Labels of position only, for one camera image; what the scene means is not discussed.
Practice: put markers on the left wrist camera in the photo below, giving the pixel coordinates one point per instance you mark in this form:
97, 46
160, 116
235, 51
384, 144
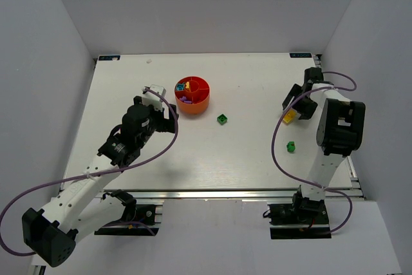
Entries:
152, 96

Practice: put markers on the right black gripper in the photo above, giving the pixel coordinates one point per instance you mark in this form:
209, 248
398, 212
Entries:
302, 102

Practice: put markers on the green square lego brick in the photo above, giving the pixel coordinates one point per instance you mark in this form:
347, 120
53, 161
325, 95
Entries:
222, 119

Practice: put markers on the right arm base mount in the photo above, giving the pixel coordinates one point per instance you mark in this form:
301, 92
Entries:
301, 219

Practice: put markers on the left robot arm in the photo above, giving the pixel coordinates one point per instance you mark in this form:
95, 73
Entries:
55, 229

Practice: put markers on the right corner label sticker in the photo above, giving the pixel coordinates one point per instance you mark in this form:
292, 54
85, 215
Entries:
300, 55

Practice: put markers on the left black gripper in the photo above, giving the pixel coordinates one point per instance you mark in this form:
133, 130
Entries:
165, 120

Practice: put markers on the light blue lego brick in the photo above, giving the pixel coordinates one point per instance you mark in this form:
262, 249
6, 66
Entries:
180, 87

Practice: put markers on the corner label sticker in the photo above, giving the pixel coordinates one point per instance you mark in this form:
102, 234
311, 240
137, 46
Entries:
300, 55
109, 58

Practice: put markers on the left corner label sticker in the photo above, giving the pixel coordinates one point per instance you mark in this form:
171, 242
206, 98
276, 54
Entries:
109, 58

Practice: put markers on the orange round divided container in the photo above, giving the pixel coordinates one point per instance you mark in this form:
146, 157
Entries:
199, 95

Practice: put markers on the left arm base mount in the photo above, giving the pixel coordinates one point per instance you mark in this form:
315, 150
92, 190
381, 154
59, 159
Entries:
143, 220

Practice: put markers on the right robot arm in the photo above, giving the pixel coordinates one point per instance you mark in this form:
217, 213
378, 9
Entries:
339, 132

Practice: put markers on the green lego piece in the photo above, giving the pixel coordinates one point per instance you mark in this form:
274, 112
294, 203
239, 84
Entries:
290, 147

